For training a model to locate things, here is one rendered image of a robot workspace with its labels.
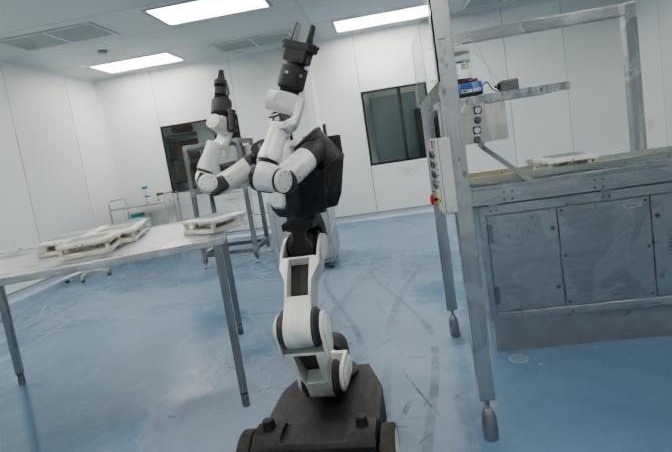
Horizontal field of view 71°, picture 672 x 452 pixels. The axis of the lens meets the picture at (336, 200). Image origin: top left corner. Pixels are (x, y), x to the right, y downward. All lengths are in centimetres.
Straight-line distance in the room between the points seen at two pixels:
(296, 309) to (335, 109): 599
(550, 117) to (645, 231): 523
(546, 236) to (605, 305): 47
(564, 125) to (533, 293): 548
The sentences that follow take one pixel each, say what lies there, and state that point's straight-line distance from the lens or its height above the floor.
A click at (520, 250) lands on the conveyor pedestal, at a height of 54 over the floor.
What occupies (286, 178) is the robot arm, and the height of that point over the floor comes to 113.
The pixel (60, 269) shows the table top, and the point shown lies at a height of 86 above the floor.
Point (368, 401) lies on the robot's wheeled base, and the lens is 208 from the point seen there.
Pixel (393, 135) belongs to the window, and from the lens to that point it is 748.
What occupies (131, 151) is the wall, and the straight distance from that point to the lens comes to 855.
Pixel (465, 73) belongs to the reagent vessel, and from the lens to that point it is 251.
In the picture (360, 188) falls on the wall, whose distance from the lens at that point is 752.
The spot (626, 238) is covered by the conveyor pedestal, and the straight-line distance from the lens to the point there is 279.
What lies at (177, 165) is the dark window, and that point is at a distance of 821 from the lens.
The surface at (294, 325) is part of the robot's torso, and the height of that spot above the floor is 61.
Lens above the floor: 120
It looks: 6 degrees down
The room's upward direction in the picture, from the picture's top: 9 degrees counter-clockwise
